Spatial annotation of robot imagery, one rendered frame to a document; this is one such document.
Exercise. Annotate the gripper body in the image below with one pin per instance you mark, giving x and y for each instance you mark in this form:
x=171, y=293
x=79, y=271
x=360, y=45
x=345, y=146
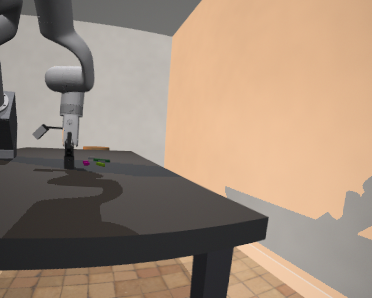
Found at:
x=70, y=127

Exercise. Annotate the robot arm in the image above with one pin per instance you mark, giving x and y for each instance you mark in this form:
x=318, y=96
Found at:
x=55, y=18

